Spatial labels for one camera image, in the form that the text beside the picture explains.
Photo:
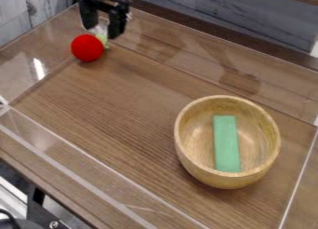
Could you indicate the clear acrylic corner bracket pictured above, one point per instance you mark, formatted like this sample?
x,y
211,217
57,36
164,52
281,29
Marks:
x,y
100,29

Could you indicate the clear acrylic table barrier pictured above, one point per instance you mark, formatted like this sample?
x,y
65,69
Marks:
x,y
87,127

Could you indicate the green rectangular block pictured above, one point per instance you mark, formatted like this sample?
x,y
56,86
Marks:
x,y
226,143

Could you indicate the red felt radish toy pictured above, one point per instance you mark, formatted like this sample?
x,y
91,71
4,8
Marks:
x,y
88,46

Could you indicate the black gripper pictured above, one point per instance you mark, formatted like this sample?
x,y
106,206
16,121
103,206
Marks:
x,y
88,8

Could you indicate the wooden bowl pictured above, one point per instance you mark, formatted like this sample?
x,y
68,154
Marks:
x,y
258,140

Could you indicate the black table leg bracket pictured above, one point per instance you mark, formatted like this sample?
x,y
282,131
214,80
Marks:
x,y
37,214

